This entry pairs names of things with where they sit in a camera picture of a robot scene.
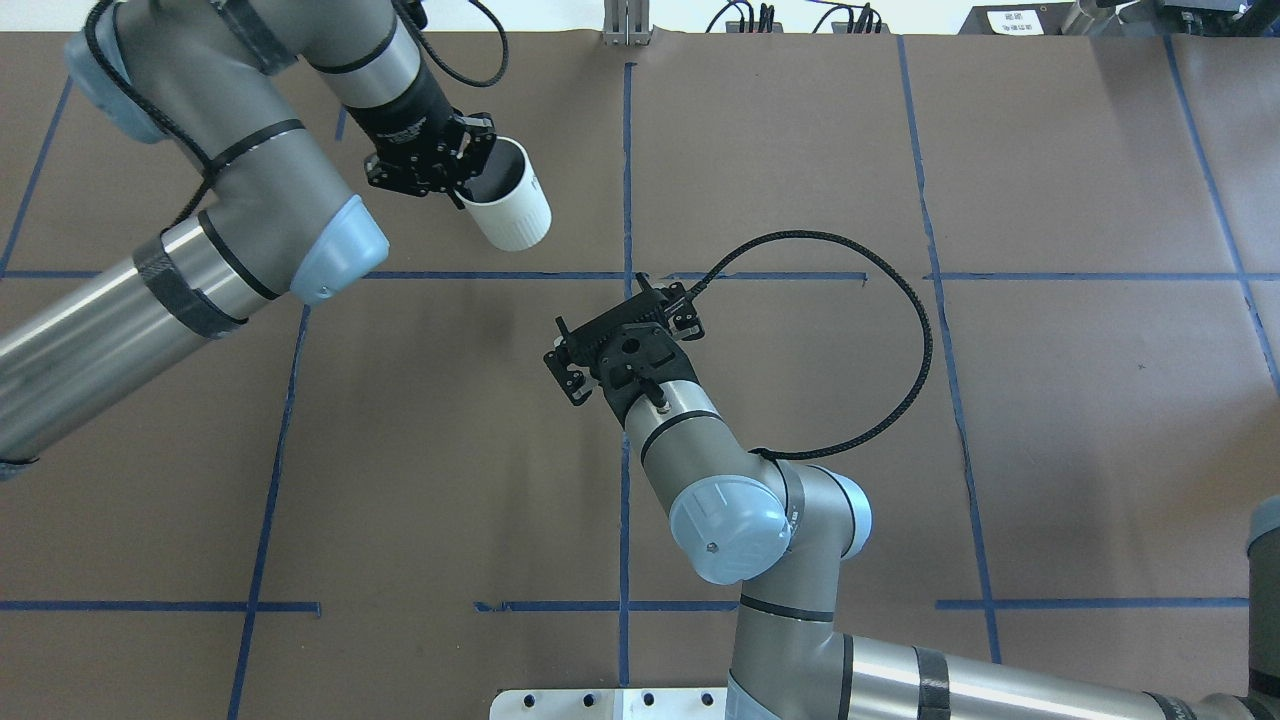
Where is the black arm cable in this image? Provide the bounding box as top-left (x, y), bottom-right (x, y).
top-left (685, 231), bottom-right (934, 462)
top-left (396, 0), bottom-right (511, 88)

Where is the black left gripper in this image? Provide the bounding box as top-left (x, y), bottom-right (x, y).
top-left (349, 95), bottom-right (497, 200)

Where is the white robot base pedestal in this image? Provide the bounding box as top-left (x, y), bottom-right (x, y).
top-left (488, 687), bottom-right (727, 719)

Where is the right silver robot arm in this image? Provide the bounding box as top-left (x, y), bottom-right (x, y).
top-left (681, 277), bottom-right (1277, 701)

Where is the white label card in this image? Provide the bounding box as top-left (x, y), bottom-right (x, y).
top-left (957, 3), bottom-right (1070, 37)

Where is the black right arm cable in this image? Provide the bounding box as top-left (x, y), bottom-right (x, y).
top-left (685, 231), bottom-right (934, 462)

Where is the aluminium frame post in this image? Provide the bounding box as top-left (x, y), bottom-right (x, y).
top-left (602, 0), bottom-right (653, 47)

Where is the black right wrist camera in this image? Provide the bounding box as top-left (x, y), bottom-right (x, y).
top-left (594, 323), bottom-right (698, 421)

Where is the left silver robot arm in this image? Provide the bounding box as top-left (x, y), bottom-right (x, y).
top-left (1, 1), bottom-right (497, 480)

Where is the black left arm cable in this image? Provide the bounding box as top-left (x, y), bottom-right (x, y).
top-left (396, 0), bottom-right (511, 88)

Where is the white mug with handle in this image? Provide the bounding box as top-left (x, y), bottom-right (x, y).
top-left (460, 136), bottom-right (553, 252)

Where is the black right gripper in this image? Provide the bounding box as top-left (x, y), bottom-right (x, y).
top-left (543, 275), bottom-right (705, 421)

